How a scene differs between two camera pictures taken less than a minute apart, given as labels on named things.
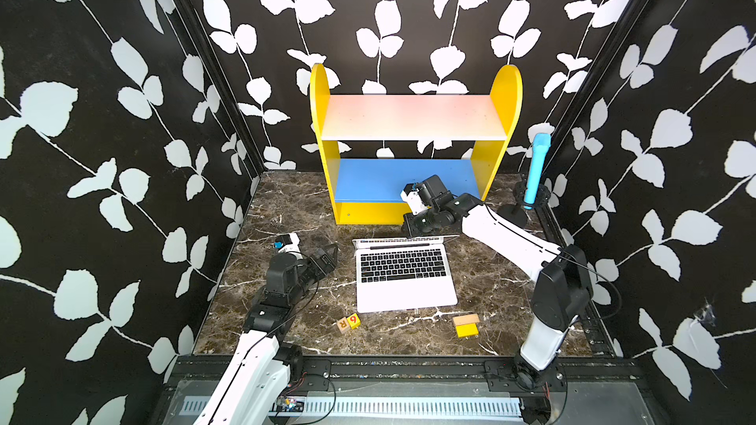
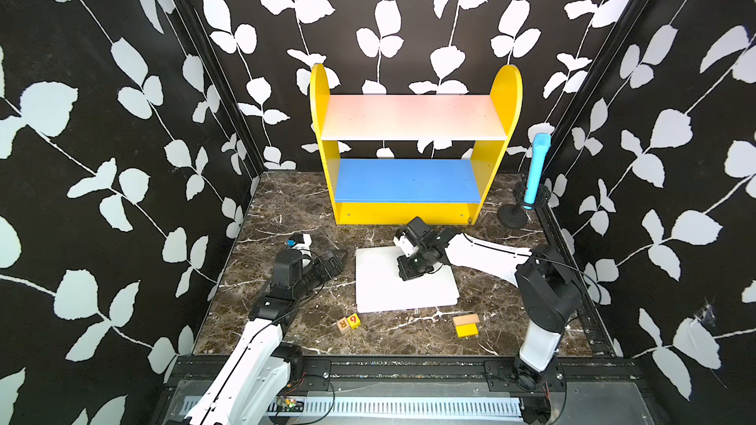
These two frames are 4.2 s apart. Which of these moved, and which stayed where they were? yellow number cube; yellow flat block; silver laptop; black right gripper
Moved: black right gripper
Stayed: silver laptop; yellow number cube; yellow flat block
